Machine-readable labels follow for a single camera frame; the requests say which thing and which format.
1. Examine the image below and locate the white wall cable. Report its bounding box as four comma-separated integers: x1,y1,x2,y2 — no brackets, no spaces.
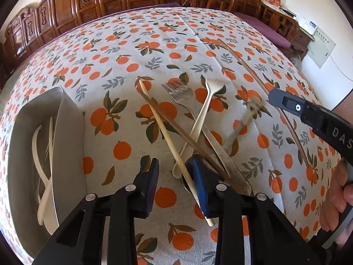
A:
331,58,349,81

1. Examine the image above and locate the cream plastic spoon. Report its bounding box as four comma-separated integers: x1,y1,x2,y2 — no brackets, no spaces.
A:
32,124,53,225
172,78,225,178

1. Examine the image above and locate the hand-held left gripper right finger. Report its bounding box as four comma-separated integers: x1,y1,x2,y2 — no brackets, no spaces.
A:
185,155,322,265

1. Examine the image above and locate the person's right hand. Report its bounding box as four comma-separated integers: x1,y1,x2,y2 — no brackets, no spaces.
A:
320,157,353,232

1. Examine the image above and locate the purple armchair cushion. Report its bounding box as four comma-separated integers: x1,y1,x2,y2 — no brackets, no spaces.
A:
233,11,291,49

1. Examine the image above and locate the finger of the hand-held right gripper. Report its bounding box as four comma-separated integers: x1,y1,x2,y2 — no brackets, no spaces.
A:
269,88,307,117

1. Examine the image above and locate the grey fluffy duster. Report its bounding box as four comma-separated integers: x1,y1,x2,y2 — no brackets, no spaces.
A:
289,48,304,67

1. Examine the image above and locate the white wall panel door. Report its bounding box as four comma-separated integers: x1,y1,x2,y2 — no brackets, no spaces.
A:
307,26,337,69

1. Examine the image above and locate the long purple sofa cushion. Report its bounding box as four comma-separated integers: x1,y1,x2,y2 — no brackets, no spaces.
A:
150,1,184,9

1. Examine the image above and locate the rectangular metal tin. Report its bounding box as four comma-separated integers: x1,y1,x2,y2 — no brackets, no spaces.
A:
8,86,86,236

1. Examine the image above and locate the carved wooden armchair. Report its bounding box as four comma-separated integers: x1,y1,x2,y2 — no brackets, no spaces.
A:
234,0,300,41

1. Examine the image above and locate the carved wooden sofa bench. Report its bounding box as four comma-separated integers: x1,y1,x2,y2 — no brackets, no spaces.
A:
0,0,240,69

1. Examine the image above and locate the white telephone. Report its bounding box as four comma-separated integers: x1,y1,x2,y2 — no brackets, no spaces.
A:
299,17,317,35

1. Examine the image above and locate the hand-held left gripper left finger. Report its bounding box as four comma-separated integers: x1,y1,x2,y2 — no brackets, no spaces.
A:
32,157,160,265

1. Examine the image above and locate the orange fruit print tablecloth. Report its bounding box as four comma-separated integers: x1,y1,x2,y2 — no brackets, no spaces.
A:
0,6,346,265

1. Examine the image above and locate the wooden side table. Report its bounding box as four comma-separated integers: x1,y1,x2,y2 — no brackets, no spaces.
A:
289,19,315,61

